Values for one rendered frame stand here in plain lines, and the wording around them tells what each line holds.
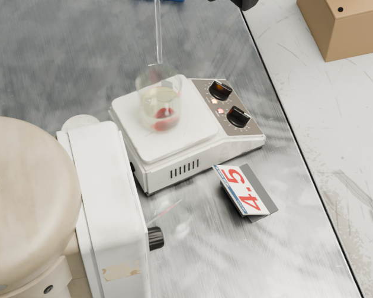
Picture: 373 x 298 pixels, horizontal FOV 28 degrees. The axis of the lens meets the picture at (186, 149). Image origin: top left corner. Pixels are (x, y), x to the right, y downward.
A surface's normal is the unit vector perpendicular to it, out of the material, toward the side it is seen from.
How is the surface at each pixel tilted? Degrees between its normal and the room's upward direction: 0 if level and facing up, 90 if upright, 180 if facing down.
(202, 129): 0
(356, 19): 90
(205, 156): 90
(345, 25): 90
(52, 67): 0
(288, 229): 0
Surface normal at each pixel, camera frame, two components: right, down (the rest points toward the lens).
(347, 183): 0.00, -0.56
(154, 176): 0.45, 0.74
